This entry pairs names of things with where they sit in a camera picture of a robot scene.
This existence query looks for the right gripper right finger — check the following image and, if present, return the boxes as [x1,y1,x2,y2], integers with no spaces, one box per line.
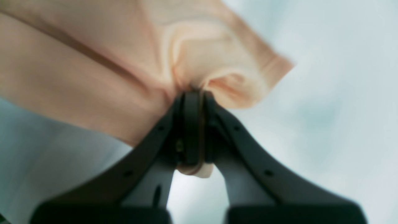
[204,92,367,224]

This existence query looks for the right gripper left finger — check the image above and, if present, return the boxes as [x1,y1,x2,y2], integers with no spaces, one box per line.
[30,91,204,224]

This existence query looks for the peach T-shirt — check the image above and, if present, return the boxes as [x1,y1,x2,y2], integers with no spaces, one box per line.
[0,0,295,179]

